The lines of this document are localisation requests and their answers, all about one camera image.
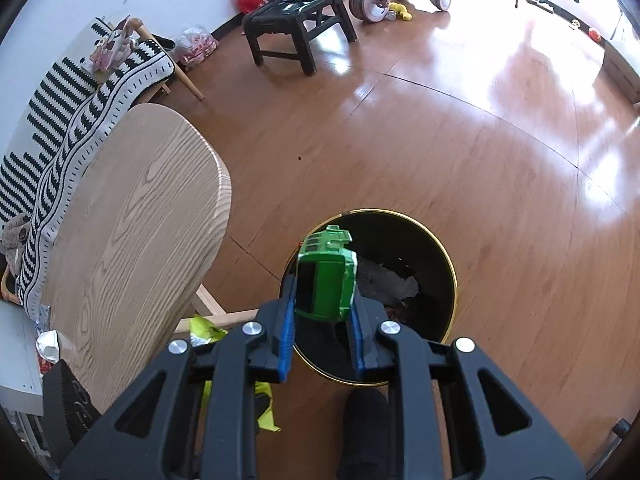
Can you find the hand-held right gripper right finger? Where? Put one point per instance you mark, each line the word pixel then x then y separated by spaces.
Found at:
pixel 357 347

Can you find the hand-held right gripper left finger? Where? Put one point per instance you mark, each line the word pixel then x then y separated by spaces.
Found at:
pixel 286 340

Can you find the yellow-green snack wrapper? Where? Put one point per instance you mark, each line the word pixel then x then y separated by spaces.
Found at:
pixel 202 327

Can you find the black bin with gold rim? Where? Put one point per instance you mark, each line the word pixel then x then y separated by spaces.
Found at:
pixel 425 270

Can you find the crumpled white paper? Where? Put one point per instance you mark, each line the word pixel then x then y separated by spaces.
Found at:
pixel 47 345

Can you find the beige patterned garment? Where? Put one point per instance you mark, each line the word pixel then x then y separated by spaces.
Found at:
pixel 15 240

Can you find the black and white striped blanket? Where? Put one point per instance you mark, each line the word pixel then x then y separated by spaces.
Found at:
pixel 75 125

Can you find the clear bag of pink items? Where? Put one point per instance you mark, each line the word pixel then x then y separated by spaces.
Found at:
pixel 197 42

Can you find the black wooden stool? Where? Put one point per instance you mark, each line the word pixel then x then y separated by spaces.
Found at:
pixel 285 12

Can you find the yellow toy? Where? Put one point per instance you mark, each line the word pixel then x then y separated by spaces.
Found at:
pixel 400 10

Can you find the pink printed cushion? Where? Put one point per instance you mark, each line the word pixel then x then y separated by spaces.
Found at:
pixel 112 45

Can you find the small red toy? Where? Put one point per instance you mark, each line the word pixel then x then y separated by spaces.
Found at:
pixel 595 34

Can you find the wooden frame sofa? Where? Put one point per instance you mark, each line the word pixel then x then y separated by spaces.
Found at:
pixel 192 87

